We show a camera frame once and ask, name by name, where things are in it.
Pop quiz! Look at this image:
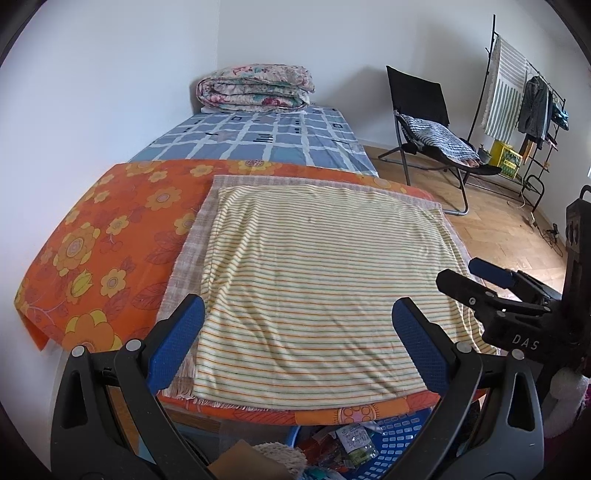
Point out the black clothes rack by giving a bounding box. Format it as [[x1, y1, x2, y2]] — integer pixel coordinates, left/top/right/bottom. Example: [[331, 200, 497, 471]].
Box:
[[462, 16, 568, 213]]

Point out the black folding chair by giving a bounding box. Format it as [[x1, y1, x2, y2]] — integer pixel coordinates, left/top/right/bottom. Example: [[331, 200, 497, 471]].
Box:
[[378, 66, 501, 217]]

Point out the green striped hanging towel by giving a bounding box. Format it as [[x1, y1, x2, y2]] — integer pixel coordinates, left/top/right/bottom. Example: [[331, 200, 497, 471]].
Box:
[[482, 36, 528, 144]]

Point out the folded floral quilt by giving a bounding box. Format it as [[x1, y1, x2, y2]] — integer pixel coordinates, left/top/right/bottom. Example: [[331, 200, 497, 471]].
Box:
[[195, 63, 315, 112]]

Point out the yellow crate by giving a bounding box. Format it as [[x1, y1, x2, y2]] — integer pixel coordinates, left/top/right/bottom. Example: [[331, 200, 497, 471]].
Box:
[[489, 140, 523, 179]]

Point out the orange floral bed sheet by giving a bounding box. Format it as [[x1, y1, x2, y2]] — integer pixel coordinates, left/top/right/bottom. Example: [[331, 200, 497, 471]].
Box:
[[14, 160, 437, 425]]

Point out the striped yellow towel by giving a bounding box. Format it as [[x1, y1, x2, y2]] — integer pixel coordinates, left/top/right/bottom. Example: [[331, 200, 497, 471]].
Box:
[[159, 175, 491, 411]]

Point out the cardboard piece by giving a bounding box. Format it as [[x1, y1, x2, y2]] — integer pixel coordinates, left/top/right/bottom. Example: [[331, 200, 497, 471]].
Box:
[[207, 440, 294, 480]]

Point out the striped chair cushion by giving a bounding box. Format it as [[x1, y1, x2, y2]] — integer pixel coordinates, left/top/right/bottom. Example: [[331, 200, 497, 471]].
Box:
[[399, 114, 479, 167]]

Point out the teal hanging garment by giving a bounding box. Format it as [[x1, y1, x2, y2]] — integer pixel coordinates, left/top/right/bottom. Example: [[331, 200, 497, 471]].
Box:
[[551, 103, 569, 131]]

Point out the blue plastic laundry basket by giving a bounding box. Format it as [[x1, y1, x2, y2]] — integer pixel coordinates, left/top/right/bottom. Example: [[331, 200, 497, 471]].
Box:
[[286, 408, 432, 479]]

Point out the dark hanging jacket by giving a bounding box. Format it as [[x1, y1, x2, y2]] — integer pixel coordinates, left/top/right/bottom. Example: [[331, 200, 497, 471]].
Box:
[[518, 76, 553, 146]]

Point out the blue checked mattress cover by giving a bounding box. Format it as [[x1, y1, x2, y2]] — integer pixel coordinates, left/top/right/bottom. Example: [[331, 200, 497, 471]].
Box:
[[131, 106, 378, 177]]

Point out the cream knitted cloth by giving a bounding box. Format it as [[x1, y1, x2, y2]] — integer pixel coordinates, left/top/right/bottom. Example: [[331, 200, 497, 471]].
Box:
[[253, 442, 308, 479]]

